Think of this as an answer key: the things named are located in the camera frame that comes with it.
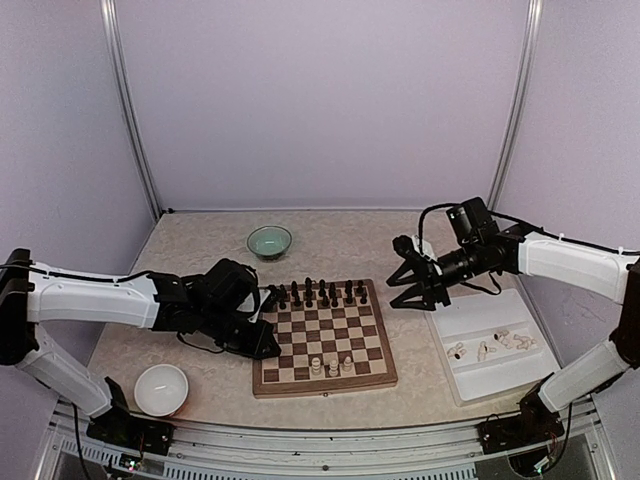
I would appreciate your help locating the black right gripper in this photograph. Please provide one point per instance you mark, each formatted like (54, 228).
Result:
(434, 288)

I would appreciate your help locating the green glass bowl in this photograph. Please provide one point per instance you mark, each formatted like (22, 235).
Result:
(269, 242)

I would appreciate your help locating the aluminium frame post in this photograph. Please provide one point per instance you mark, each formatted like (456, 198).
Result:
(518, 102)
(116, 51)

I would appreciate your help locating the black chess pieces group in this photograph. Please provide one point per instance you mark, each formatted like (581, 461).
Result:
(320, 294)

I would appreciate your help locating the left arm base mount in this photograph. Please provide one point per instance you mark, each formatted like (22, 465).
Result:
(134, 433)

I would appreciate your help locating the wooden chess board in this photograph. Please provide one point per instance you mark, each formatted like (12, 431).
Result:
(330, 334)

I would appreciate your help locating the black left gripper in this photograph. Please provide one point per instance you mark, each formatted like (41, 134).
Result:
(263, 333)

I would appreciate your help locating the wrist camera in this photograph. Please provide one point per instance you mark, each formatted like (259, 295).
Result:
(264, 300)
(413, 247)

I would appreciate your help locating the white pieces in tray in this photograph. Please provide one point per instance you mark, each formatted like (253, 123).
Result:
(496, 345)

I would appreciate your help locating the front aluminium rail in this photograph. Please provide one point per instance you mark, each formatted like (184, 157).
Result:
(214, 451)

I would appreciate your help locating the white chess bishop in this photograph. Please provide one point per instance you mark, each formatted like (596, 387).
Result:
(333, 368)

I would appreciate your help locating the right aluminium frame post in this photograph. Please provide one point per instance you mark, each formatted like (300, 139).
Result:
(518, 102)

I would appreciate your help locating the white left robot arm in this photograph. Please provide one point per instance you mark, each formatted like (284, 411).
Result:
(32, 293)

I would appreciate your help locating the white bowl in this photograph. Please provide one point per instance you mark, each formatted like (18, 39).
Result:
(161, 390)

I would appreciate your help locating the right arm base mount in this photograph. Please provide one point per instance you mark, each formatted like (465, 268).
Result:
(502, 434)

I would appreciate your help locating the left aluminium frame post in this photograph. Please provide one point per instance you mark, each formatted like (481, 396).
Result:
(116, 51)

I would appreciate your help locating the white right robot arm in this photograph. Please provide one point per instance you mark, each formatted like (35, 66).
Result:
(520, 250)

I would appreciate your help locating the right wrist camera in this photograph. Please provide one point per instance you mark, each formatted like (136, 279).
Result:
(413, 247)

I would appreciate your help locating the white plastic tray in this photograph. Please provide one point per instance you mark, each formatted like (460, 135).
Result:
(480, 314)

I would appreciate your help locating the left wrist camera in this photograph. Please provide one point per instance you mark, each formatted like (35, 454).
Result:
(264, 300)

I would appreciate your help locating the back aluminium frame rail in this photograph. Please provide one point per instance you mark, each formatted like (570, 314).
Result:
(168, 210)

